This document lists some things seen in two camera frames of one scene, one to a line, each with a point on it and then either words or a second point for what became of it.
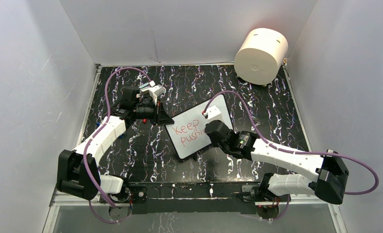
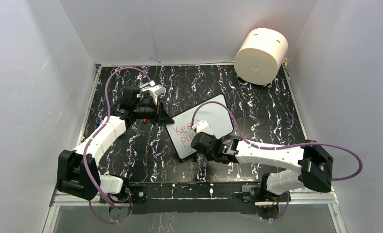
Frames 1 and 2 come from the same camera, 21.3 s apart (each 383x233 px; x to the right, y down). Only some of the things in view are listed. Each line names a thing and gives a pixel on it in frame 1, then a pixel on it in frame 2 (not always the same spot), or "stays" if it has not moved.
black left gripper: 160,116 stays
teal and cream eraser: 144,85 stays
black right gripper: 213,143 -> 208,157
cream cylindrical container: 258,58 stays
